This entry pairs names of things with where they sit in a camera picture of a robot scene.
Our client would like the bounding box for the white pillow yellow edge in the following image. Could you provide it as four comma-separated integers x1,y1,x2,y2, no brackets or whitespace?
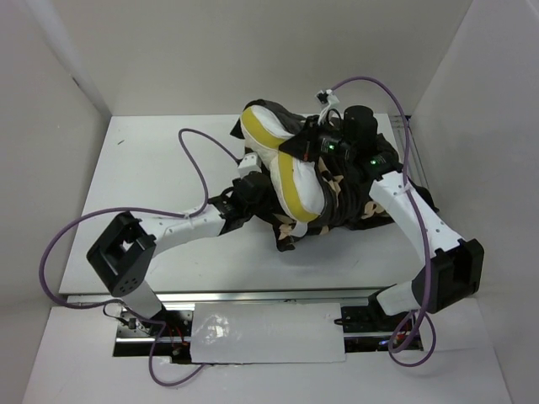
239,104,326,237

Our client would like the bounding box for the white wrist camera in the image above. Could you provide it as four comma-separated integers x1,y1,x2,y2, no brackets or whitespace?
316,88,339,125
237,152,262,178

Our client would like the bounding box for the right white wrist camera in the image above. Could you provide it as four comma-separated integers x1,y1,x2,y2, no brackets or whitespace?
316,88,339,125

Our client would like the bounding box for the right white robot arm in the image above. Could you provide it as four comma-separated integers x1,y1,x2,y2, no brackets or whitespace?
265,106,484,330

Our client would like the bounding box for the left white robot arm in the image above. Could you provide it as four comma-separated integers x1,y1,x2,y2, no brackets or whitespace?
87,172,273,336

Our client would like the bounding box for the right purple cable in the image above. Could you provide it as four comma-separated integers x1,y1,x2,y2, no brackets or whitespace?
328,76,437,368

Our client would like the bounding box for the purple cable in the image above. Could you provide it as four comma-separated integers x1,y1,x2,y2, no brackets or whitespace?
40,128,248,386
328,76,437,368

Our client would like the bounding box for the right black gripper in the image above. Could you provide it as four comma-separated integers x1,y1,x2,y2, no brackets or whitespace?
278,114,355,162

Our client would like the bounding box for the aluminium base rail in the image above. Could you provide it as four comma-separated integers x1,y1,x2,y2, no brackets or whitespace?
65,286,424,359

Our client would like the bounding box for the aluminium side rail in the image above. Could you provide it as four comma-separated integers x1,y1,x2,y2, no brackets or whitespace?
388,115,429,188

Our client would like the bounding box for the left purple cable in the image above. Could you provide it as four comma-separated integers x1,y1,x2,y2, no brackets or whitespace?
40,128,248,386

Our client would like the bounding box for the white cover plate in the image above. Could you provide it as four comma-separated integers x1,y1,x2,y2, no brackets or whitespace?
189,303,346,364

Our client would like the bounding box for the black beige patterned pillowcase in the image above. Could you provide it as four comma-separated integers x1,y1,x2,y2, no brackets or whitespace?
229,98,441,253

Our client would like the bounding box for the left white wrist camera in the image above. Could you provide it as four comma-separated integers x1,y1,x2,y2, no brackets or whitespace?
237,152,262,178

